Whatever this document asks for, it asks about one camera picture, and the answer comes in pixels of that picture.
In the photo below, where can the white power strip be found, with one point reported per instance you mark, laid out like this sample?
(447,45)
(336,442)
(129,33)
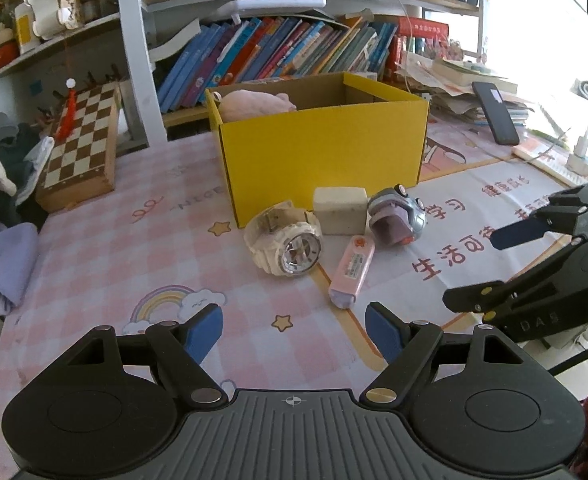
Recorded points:
(586,165)
(533,151)

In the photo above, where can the pink correction tape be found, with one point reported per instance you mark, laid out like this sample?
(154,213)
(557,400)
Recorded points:
(351,270)

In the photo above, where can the pink plush pig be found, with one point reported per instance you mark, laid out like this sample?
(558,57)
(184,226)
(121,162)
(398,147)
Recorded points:
(254,105)

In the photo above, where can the black smartphone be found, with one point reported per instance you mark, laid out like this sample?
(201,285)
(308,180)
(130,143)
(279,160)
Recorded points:
(496,115)

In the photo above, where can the red hanging tassel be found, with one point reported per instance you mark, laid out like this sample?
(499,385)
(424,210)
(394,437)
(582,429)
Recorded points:
(67,115)

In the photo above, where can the wooden chessboard box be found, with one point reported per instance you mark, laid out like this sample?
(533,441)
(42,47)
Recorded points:
(79,145)

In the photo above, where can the white paper ornament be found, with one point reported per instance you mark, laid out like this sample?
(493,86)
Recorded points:
(51,0)

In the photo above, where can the yellow cardboard box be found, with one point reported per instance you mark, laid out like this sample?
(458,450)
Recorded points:
(324,160)

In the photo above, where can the cream rectangular block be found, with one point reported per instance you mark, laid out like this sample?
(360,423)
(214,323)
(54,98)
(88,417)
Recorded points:
(341,212)

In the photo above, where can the pile of dark clothes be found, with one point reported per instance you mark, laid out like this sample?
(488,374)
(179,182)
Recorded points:
(21,142)

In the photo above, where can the red boxed book set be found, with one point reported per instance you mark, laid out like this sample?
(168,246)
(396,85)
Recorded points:
(423,27)

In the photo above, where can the grey toy car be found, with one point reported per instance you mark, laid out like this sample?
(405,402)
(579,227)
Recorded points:
(398,220)

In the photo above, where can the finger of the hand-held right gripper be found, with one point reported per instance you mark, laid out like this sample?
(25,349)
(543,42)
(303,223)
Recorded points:
(516,234)
(473,297)

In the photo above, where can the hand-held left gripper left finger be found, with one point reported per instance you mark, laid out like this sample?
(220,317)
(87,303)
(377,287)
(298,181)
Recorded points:
(204,332)

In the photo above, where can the white desk shelf frame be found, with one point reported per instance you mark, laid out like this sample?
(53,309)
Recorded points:
(134,60)

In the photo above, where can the white plug adapter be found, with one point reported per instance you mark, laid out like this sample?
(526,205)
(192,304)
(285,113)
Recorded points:
(582,145)

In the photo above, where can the lavender sweater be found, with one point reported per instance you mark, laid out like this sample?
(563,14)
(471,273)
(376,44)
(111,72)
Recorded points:
(4,270)

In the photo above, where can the cream white wristwatch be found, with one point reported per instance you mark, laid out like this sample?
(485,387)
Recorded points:
(299,252)

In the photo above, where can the row of colourful books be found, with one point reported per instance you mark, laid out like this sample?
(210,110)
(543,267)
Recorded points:
(274,50)

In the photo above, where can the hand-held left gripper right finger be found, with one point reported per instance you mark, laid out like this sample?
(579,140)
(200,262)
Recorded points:
(383,332)

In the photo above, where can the stack of papers and books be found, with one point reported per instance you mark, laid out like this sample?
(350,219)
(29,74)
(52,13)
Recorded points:
(443,95)

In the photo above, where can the pink checked printed tablecloth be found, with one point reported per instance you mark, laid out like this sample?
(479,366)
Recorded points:
(124,260)

